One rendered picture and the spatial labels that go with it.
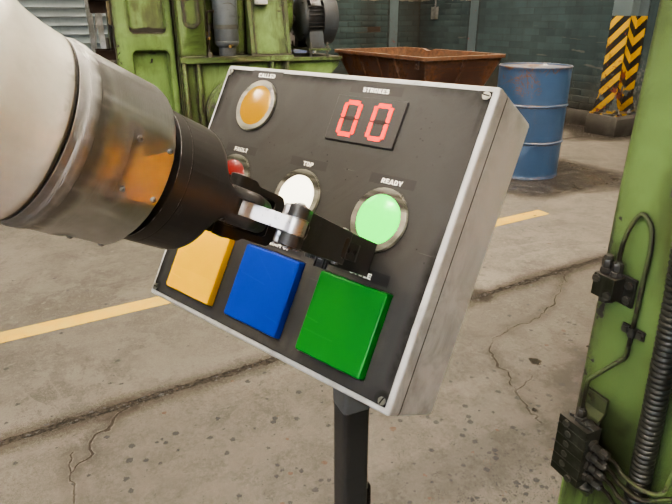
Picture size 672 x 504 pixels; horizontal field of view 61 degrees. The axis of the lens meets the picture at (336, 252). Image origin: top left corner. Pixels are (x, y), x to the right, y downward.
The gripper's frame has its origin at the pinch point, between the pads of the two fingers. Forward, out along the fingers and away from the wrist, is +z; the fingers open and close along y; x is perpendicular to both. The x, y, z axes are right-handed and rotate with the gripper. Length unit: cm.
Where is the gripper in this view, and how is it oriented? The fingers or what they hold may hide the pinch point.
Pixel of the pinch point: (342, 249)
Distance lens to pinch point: 46.5
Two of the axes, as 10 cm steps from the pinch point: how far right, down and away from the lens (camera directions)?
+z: 5.7, 2.1, 8.0
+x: 3.3, -9.4, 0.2
